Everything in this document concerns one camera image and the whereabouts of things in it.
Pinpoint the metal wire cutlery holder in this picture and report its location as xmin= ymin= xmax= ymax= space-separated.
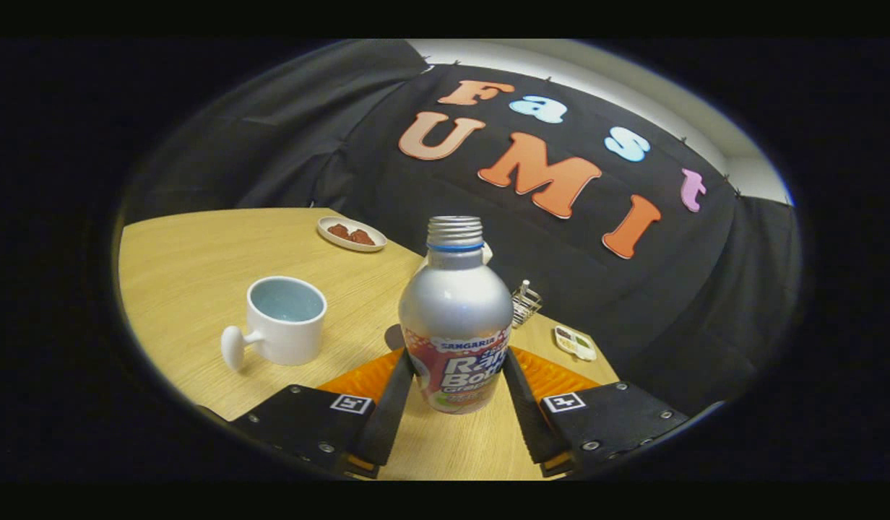
xmin=511 ymin=282 xmax=543 ymax=329

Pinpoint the white cup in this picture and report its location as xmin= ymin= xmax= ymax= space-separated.
xmin=221 ymin=276 xmax=328 ymax=372

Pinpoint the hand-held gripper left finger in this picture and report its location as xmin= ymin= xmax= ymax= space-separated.
xmin=232 ymin=349 xmax=415 ymax=479

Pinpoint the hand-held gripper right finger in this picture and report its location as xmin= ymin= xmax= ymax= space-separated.
xmin=503 ymin=347 xmax=690 ymax=477

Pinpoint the silver juice bottle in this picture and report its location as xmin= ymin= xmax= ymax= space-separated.
xmin=398 ymin=215 xmax=514 ymax=415

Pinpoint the wooden table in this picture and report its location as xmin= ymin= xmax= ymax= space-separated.
xmin=118 ymin=208 xmax=621 ymax=481

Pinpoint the white divided condiment dish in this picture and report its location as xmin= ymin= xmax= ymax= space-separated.
xmin=553 ymin=325 xmax=597 ymax=362

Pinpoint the beige round plate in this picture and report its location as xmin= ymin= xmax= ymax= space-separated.
xmin=316 ymin=216 xmax=388 ymax=253

